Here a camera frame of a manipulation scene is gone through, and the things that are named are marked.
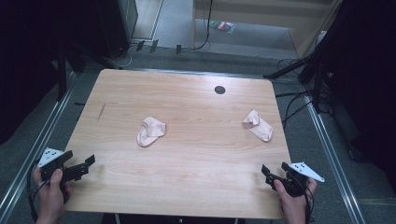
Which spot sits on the black round table grommet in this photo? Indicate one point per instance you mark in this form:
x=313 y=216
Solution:
x=220 y=90

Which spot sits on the aluminium floor rail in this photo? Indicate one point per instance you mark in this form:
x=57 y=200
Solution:
x=34 y=140
x=333 y=158

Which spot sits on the light wooden shelf unit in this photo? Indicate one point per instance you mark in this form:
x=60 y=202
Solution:
x=264 y=12

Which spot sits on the person's right hand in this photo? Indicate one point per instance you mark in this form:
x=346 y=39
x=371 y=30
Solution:
x=292 y=207

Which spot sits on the black metal stand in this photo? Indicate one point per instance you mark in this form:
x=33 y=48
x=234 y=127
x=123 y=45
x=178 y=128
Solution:
x=311 y=65
x=61 y=74

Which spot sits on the dark cabinet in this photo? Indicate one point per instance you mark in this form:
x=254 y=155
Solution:
x=120 y=25

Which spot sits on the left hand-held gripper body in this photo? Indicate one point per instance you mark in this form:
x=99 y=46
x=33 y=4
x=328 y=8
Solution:
x=49 y=155

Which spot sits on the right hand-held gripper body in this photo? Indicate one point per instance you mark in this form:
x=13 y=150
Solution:
x=303 y=172

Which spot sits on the colourful striped packet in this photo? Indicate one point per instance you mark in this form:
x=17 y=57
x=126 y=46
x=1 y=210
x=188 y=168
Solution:
x=222 y=26

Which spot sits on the person's left hand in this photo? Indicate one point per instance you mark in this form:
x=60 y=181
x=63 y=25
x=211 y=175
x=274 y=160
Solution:
x=51 y=197

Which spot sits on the pink sock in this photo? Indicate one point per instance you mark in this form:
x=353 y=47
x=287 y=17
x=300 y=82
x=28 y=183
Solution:
x=259 y=127
x=150 y=132

